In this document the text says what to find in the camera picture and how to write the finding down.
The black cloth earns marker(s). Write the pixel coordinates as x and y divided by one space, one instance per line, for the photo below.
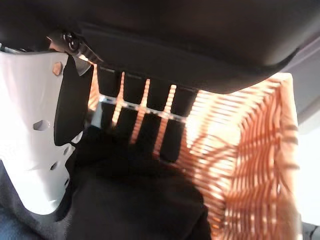
137 200

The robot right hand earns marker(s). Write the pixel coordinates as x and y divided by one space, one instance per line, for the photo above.
175 37

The tan wicker laundry basket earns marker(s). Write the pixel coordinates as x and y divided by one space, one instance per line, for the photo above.
237 162

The blue cloth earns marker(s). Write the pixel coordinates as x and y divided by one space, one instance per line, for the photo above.
12 220

